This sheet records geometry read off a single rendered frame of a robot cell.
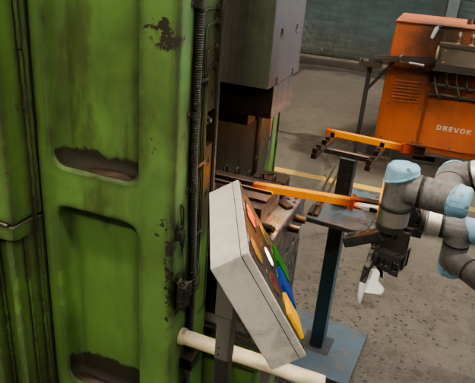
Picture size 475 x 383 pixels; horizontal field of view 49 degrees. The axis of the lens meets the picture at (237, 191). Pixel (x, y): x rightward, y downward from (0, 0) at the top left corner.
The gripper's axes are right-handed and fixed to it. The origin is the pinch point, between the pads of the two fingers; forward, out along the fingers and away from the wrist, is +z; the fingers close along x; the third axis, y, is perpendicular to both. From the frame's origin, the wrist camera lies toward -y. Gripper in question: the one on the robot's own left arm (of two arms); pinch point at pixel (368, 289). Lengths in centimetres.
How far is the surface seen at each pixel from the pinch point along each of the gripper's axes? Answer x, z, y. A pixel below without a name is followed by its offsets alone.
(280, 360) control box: -38.3, -1.2, -3.3
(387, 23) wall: 744, 11, -277
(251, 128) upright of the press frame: 41, -18, -66
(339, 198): 27.1, -9.0, -22.7
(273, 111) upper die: 13, -35, -41
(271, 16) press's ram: 6, -62, -41
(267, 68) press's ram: 6, -49, -40
